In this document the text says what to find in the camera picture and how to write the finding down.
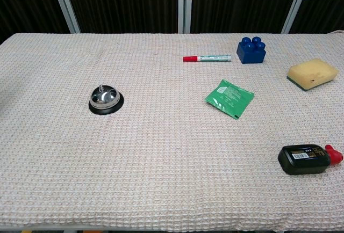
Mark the silver metal call bell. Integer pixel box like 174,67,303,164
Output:
88,84,125,115

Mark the beige waffle weave tablecloth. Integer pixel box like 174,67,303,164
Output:
0,30,344,231

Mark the green foil sachet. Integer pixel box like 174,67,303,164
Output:
205,79,255,120

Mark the red capped white marker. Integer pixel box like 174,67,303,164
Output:
182,54,232,63

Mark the blue toy building block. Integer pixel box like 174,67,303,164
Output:
236,36,267,64

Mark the black bottle with red cap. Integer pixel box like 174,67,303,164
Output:
277,144,344,176

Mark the yellow sponge with green base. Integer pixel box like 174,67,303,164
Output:
286,58,340,92

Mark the grey metal frame post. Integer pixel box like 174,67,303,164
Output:
281,0,313,34
177,0,194,34
48,0,81,34

